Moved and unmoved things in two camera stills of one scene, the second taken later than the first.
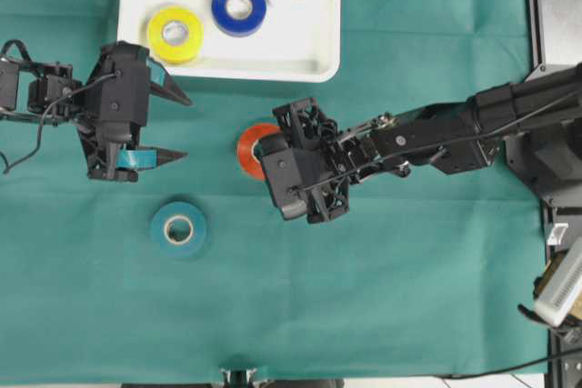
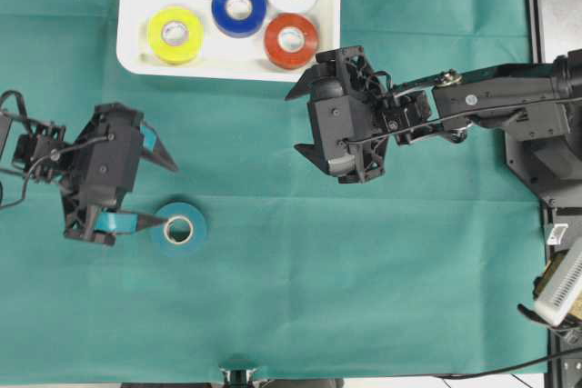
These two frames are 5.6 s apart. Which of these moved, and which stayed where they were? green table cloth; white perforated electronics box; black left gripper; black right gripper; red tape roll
Moved: black right gripper; red tape roll; black left gripper
Stayed: green table cloth; white perforated electronics box
